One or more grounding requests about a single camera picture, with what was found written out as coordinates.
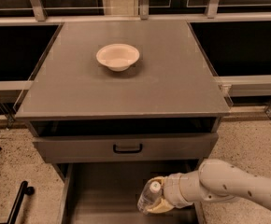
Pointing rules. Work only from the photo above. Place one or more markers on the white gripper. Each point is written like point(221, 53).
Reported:
point(172, 188)

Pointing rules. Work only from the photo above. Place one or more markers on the clear plastic water bottle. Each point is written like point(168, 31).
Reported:
point(150, 196)

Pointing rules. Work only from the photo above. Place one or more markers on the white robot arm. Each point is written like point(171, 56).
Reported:
point(215, 181)

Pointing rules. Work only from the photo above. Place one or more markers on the grey top drawer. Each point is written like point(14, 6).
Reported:
point(156, 147)

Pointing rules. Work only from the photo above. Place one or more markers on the open grey middle drawer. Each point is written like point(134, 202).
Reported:
point(108, 192)

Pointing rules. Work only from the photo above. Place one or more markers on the grey drawer cabinet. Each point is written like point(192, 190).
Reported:
point(170, 89)

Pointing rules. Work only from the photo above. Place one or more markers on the black metal stand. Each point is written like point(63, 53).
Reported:
point(24, 190)

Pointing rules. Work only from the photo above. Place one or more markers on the white bowl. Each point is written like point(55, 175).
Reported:
point(117, 57)

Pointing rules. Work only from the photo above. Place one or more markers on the black drawer handle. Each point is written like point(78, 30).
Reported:
point(127, 150)

